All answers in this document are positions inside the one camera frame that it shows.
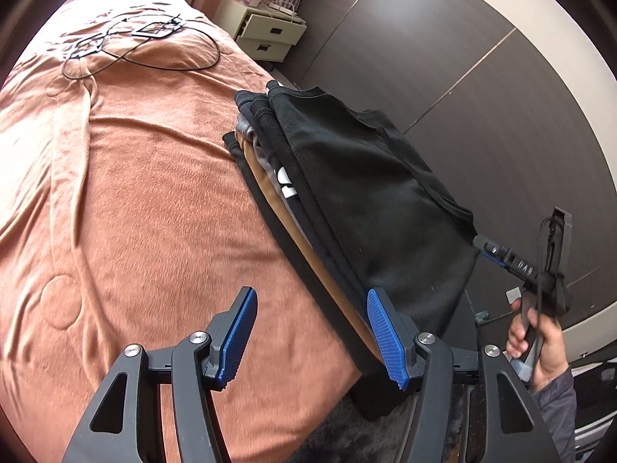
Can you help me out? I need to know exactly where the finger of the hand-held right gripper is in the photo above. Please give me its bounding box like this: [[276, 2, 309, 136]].
[[474, 234, 512, 258], [479, 249, 512, 271]]

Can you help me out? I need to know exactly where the black cable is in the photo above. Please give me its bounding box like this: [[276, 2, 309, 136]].
[[60, 12, 221, 81]]

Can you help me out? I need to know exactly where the cream nightstand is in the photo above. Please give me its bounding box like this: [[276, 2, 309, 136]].
[[214, 0, 308, 62]]

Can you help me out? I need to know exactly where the white power strip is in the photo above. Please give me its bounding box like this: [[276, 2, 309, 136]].
[[267, 1, 303, 19]]

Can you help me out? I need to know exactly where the dark grey sleeveless top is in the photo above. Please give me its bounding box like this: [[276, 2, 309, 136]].
[[267, 84, 477, 339]]

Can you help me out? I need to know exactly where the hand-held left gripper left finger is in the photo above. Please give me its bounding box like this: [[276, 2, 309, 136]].
[[62, 287, 258, 463]]

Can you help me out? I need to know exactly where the person's right hand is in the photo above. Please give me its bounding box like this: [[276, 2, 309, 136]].
[[506, 296, 573, 391]]

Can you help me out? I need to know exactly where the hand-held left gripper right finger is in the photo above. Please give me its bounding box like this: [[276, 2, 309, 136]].
[[367, 289, 562, 463]]

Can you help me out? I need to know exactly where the black white striped object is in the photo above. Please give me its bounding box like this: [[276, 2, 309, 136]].
[[576, 357, 617, 444]]

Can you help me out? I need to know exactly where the black rectangular frame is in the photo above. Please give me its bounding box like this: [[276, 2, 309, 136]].
[[62, 34, 108, 61], [130, 16, 185, 40]]

